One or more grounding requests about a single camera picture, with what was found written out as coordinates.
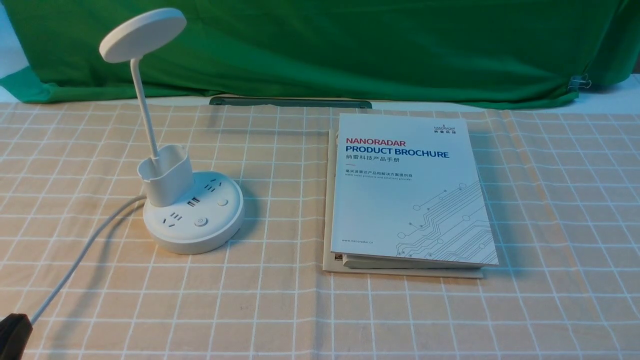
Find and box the white desk lamp with sockets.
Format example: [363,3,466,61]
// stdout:
[98,7,245,255]

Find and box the beige booklet under brochure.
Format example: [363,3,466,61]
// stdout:
[322,129,484,280]

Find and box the white Nanoradar product brochure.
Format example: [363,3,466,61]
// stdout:
[330,113,499,269]

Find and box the dark green flat bar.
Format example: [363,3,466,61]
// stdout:
[209,96,373,109]

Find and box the green backdrop cloth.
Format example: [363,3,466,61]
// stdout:
[1,0,639,110]

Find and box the checkered beige tablecloth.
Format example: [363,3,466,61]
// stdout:
[23,104,640,360]

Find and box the metal binder clip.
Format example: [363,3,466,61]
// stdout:
[567,74,592,92]

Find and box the white lamp power cord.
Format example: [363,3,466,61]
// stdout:
[30,194,148,326]

